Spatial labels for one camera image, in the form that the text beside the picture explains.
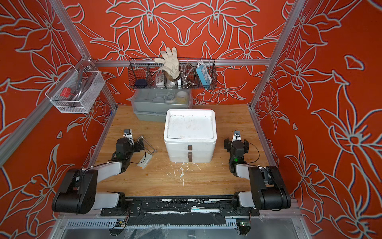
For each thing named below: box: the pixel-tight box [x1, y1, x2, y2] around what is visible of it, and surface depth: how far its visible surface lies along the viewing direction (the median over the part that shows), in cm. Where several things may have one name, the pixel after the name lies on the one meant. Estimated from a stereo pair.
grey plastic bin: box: [130, 88, 194, 123], surface depth 102 cm
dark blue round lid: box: [135, 78, 148, 87], surface depth 102 cm
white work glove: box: [154, 46, 182, 82], surface depth 91 cm
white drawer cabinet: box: [163, 109, 217, 163], surface depth 79 cm
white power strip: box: [155, 74, 165, 87], surface depth 95 cm
